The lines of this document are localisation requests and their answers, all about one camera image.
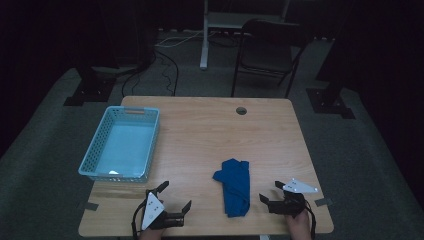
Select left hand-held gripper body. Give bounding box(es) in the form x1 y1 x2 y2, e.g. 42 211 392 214
141 189 186 232

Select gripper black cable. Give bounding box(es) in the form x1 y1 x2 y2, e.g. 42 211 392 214
303 199 318 240
131 199 148 240

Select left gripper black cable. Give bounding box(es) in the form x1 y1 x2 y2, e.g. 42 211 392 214
131 199 148 240

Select blue t-shirt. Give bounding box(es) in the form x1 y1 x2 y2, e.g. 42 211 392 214
212 158 252 219

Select white metal desk frame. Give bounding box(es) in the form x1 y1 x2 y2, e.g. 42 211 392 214
198 0 292 71

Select black metal stand base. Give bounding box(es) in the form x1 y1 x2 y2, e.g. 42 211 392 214
62 65 118 108
305 33 357 121

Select light blue plastic basket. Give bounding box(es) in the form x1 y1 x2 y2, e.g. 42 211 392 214
77 105 161 184

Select person's left hand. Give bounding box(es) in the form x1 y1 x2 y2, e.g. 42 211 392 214
138 227 167 240

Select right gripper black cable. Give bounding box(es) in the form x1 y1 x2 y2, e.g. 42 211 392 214
303 199 318 240

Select white floor cable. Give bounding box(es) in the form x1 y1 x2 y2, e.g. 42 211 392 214
154 29 205 48

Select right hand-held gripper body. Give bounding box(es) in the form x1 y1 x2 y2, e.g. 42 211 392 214
267 177 319 218

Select person's right hand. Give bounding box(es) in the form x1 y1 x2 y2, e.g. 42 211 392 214
285 209 313 240

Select black floor cable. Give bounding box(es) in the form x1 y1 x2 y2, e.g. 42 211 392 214
120 49 180 98

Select black folding chair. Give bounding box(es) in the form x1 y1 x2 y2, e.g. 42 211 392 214
230 17 314 99

